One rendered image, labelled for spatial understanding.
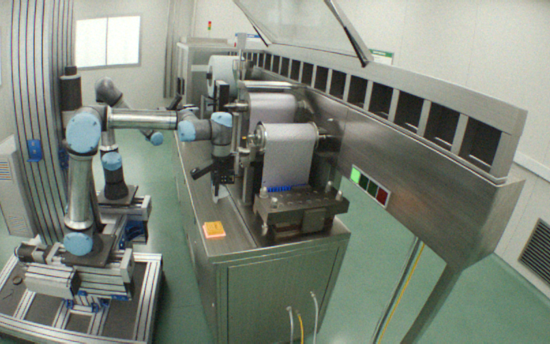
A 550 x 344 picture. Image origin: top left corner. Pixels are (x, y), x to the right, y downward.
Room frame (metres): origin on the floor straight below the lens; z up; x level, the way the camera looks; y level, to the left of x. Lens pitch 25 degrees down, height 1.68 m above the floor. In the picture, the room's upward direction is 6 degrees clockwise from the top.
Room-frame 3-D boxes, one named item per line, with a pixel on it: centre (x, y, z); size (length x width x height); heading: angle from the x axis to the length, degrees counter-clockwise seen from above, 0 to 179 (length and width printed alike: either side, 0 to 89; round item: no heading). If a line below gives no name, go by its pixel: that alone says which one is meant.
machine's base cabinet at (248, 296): (2.16, 0.42, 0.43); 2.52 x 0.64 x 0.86; 24
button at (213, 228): (1.04, 0.23, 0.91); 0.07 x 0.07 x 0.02; 24
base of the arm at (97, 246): (0.86, 0.79, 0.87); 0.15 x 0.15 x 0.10
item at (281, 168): (1.28, -0.05, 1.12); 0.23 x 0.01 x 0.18; 114
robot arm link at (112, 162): (1.35, 0.89, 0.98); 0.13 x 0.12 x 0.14; 38
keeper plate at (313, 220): (1.11, -0.19, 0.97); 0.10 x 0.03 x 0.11; 114
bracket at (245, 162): (1.30, 0.13, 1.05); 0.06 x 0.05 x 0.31; 114
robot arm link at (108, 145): (1.45, 0.97, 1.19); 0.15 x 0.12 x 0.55; 38
